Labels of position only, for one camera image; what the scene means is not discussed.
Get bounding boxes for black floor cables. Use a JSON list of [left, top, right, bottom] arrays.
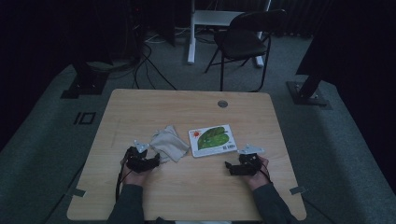
[[87, 31, 178, 91]]

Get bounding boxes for black stand base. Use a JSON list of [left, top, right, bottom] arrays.
[[286, 74, 332, 110], [60, 60, 110, 100]]

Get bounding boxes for hand-held gripper cable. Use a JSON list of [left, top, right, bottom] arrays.
[[115, 155, 131, 203], [258, 158, 274, 185]]

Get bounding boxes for white floor cables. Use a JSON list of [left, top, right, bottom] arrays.
[[144, 26, 191, 45]]

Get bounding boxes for right hand-held gripper cable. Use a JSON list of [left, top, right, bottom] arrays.
[[258, 158, 274, 185]]

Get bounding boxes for white book with green leaf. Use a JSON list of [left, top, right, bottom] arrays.
[[188, 124, 238, 159]]

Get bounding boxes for person's right hand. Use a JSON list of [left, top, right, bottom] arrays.
[[244, 154, 271, 191]]

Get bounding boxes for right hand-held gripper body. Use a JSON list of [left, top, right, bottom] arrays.
[[237, 143, 265, 176]]

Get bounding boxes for grey cloth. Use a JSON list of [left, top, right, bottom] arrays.
[[148, 125, 191, 163]]

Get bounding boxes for person's left hand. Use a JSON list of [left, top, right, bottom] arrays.
[[120, 158, 153, 188]]

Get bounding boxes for left hand-held gripper cable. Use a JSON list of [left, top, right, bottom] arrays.
[[115, 155, 131, 203]]

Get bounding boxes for white desk frame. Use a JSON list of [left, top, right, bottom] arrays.
[[187, 0, 272, 68]]

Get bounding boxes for black folding chair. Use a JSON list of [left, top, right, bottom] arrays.
[[204, 8, 288, 93]]

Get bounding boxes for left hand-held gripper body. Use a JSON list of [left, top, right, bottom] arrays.
[[130, 139, 153, 174]]

